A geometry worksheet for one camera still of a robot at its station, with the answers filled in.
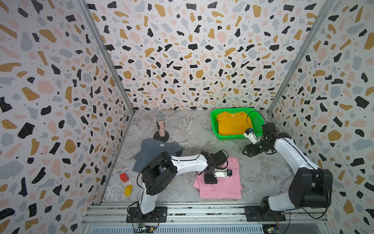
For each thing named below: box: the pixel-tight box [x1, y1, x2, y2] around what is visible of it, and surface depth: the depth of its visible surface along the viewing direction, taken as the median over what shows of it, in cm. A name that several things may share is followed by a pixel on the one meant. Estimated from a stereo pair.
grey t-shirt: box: [132, 138, 185, 173], surface depth 99 cm
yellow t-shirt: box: [216, 111, 253, 136], surface depth 111 cm
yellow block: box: [124, 184, 134, 196], surface depth 81 cm
